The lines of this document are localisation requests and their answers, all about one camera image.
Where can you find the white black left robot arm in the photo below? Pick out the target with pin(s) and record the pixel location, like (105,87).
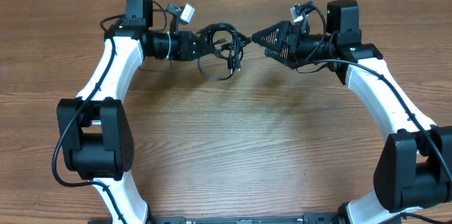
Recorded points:
(95,146)

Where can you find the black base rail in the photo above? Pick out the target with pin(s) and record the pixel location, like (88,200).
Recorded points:
(229,220)

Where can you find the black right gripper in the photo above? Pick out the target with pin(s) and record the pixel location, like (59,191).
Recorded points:
(282,30)

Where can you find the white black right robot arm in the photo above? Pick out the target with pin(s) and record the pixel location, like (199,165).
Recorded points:
(414,169)

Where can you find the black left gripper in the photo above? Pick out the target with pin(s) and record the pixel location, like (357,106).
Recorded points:
(185,41)

